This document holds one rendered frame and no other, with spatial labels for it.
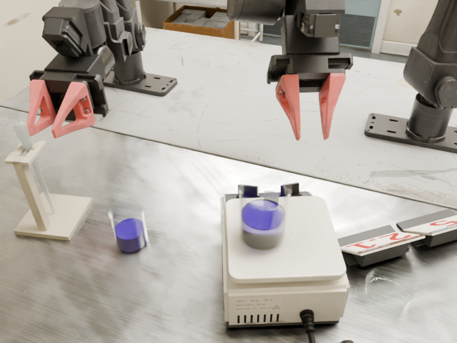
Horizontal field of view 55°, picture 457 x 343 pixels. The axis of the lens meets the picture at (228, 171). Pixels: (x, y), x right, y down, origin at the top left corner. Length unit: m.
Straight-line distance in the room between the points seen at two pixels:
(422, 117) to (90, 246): 0.56
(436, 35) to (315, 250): 0.40
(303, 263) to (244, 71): 0.63
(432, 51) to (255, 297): 0.47
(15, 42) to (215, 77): 1.32
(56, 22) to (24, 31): 1.55
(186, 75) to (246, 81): 0.13
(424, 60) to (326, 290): 0.42
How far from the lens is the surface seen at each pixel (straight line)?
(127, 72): 0.96
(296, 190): 0.60
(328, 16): 0.51
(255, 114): 0.86
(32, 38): 2.24
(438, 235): 0.63
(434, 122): 0.81
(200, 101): 0.90
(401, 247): 0.60
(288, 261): 0.47
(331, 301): 0.49
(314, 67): 0.56
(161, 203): 0.66
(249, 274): 0.45
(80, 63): 0.69
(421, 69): 0.76
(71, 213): 0.67
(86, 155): 0.79
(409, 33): 3.49
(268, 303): 0.48
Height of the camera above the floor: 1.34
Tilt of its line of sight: 38 degrees down
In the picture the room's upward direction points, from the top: 1 degrees counter-clockwise
